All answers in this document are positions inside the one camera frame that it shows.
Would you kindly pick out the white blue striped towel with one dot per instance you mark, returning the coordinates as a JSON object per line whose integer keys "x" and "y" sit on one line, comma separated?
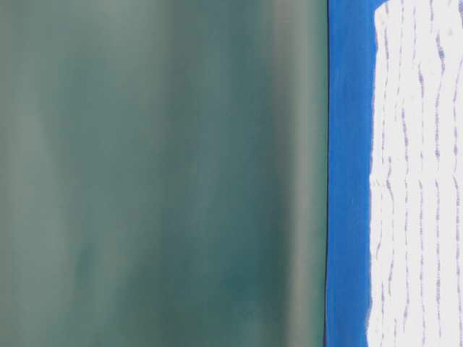
{"x": 416, "y": 176}

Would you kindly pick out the blue table cloth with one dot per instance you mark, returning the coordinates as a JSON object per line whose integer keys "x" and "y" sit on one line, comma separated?
{"x": 352, "y": 50}

